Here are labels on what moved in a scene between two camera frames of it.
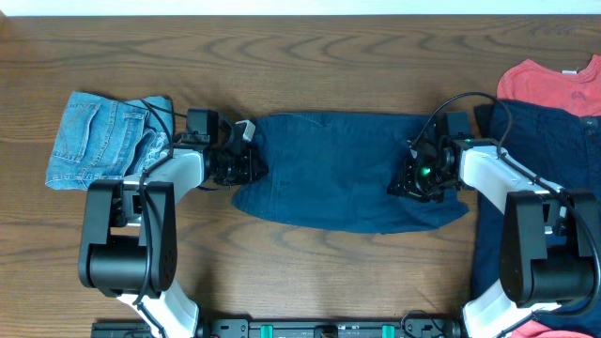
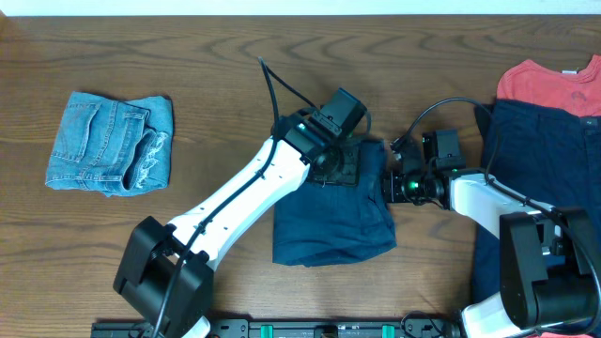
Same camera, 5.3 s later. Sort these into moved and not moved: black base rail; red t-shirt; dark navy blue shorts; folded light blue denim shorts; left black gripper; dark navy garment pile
Moved: dark navy blue shorts; left black gripper
Not moved: red t-shirt; black base rail; dark navy garment pile; folded light blue denim shorts
